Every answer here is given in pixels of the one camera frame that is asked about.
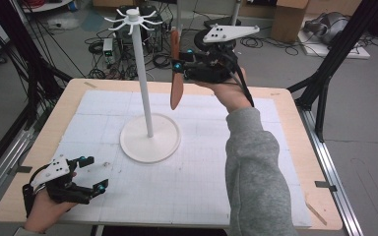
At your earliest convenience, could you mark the white stand post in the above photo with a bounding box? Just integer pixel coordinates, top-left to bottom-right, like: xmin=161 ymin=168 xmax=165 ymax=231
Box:
xmin=227 ymin=0 xmax=242 ymax=28
xmin=171 ymin=0 xmax=183 ymax=52

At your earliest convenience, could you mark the small grey power unit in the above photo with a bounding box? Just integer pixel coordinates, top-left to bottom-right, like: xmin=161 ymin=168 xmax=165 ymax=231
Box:
xmin=101 ymin=37 xmax=115 ymax=65

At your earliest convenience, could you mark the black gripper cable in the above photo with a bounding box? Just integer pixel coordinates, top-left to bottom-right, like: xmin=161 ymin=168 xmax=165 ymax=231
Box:
xmin=227 ymin=57 xmax=256 ymax=108
xmin=22 ymin=165 xmax=52 ymax=218

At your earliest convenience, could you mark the black round stool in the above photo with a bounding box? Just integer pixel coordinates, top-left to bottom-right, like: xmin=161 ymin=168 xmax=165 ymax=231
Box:
xmin=193 ymin=29 xmax=238 ymax=53

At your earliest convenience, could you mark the cardboard box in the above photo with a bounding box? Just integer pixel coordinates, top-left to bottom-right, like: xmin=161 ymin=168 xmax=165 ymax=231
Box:
xmin=270 ymin=0 xmax=310 ymax=43

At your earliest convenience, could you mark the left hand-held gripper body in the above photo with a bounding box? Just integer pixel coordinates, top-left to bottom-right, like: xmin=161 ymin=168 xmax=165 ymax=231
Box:
xmin=29 ymin=154 xmax=95 ymax=206

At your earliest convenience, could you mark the person's right hand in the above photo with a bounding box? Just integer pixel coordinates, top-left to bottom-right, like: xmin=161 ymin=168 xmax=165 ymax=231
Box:
xmin=194 ymin=68 xmax=256 ymax=114

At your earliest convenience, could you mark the white grid mat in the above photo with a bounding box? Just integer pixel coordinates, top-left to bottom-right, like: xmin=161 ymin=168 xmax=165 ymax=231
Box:
xmin=45 ymin=88 xmax=313 ymax=229

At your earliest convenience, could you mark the aluminium rail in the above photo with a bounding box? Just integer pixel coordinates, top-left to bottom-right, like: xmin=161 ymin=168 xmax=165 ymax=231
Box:
xmin=0 ymin=126 xmax=35 ymax=214
xmin=298 ymin=106 xmax=364 ymax=236

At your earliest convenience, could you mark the black flat case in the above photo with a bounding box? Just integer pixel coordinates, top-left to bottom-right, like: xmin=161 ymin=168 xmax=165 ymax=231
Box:
xmin=204 ymin=16 xmax=242 ymax=30

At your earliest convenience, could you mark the thin wooden strip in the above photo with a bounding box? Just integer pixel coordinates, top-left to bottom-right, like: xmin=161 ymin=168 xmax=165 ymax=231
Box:
xmin=304 ymin=201 xmax=328 ymax=227

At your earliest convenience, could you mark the black table bracket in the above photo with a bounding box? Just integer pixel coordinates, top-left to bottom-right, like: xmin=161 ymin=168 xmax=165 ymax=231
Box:
xmin=314 ymin=180 xmax=338 ymax=193
xmin=14 ymin=165 xmax=33 ymax=175

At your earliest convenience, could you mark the black computer tower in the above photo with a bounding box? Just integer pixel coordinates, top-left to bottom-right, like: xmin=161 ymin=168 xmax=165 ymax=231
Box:
xmin=114 ymin=4 xmax=163 ymax=55

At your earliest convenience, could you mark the grey bag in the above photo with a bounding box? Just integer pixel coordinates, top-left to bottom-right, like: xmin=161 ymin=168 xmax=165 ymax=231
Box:
xmin=303 ymin=11 xmax=350 ymax=45

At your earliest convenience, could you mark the white hook stand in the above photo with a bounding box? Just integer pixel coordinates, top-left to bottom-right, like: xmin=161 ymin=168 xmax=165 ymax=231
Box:
xmin=103 ymin=7 xmax=182 ymax=164

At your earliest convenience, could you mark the person's left hand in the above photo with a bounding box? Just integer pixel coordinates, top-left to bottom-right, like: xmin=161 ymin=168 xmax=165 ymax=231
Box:
xmin=24 ymin=189 xmax=79 ymax=233

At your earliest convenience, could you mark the black metal frame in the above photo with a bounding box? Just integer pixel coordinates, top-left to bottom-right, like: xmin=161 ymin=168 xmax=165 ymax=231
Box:
xmin=286 ymin=0 xmax=378 ymax=143
xmin=0 ymin=0 xmax=74 ymax=132

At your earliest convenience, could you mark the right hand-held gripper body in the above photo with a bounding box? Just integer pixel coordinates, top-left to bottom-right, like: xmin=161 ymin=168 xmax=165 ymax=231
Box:
xmin=183 ymin=24 xmax=261 ymax=85

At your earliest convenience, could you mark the white floor board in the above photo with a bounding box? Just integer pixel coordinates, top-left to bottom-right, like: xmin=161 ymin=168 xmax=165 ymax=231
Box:
xmin=297 ymin=30 xmax=372 ymax=60

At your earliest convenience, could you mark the wooden rice spatula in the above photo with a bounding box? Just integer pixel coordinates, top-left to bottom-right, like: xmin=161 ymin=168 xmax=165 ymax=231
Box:
xmin=169 ymin=28 xmax=185 ymax=111

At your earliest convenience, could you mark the black floor cable bundle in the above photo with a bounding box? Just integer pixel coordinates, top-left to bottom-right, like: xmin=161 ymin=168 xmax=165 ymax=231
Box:
xmin=238 ymin=30 xmax=301 ymax=57
xmin=84 ymin=29 xmax=179 ymax=81

